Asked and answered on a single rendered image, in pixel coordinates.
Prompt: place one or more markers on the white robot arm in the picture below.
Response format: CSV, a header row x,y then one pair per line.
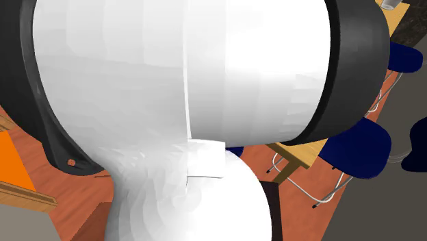
x,y
173,83

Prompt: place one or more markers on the blue chair with metal legs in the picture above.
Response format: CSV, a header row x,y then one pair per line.
x,y
417,146
236,151
358,152
403,58

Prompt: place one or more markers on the light wooden table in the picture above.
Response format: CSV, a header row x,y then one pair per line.
x,y
302,153

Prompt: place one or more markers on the orange wooden-framed furniture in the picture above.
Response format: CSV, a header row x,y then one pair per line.
x,y
13,167

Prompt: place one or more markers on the clear glass cup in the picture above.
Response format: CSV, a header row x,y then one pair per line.
x,y
389,3

